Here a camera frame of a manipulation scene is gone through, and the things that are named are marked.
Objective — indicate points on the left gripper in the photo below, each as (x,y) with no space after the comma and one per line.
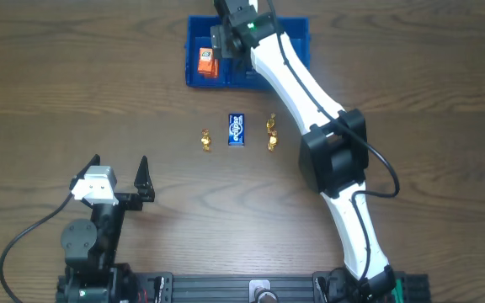
(129,201)

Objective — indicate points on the gold candy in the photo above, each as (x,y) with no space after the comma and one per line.
(271,122)
(206,139)
(272,141)

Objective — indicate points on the blue candy pack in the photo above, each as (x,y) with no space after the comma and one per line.
(252,75)
(236,129)

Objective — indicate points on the orange candy box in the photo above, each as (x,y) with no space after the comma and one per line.
(205,59)
(215,69)

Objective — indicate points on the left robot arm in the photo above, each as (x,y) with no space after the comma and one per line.
(78,240)

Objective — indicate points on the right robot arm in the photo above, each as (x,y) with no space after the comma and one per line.
(297,92)

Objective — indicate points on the blue tray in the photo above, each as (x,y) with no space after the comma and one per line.
(196,29)

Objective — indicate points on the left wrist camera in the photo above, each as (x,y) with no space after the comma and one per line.
(95,185)

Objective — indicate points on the mounting rail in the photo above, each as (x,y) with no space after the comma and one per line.
(217,288)

